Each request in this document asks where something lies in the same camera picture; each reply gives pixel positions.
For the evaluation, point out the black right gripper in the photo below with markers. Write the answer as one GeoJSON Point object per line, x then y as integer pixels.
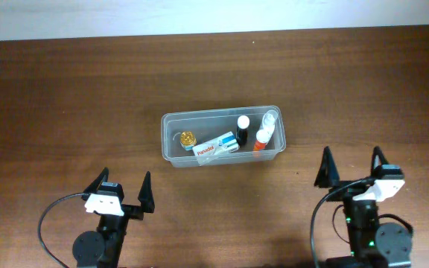
{"type": "Point", "coordinates": [331, 177]}

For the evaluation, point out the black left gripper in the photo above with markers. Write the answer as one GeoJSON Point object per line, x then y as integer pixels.
{"type": "Point", "coordinates": [145, 199]}

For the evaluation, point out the small gold-lidded jar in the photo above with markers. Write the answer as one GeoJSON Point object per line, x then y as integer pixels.
{"type": "Point", "coordinates": [187, 140]}

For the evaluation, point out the orange tube white cap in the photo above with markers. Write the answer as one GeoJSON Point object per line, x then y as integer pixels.
{"type": "Point", "coordinates": [262, 138]}

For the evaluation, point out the white spray bottle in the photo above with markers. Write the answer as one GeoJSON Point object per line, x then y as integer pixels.
{"type": "Point", "coordinates": [268, 121]}

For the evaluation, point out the white Panadol medicine box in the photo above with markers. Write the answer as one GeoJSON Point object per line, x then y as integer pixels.
{"type": "Point", "coordinates": [215, 148]}

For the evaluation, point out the dark bottle white cap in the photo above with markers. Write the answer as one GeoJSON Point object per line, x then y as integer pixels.
{"type": "Point", "coordinates": [243, 123]}

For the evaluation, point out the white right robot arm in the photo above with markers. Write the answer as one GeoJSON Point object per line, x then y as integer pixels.
{"type": "Point", "coordinates": [375, 240]}

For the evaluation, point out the clear plastic container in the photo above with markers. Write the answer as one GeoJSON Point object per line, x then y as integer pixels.
{"type": "Point", "coordinates": [209, 124]}

